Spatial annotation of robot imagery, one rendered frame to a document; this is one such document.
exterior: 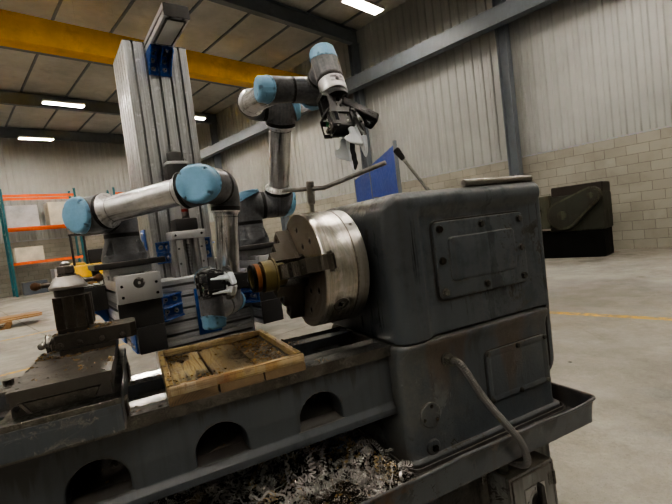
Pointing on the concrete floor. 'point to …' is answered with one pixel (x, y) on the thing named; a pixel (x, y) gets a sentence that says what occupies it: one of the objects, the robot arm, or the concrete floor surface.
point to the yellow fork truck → (85, 256)
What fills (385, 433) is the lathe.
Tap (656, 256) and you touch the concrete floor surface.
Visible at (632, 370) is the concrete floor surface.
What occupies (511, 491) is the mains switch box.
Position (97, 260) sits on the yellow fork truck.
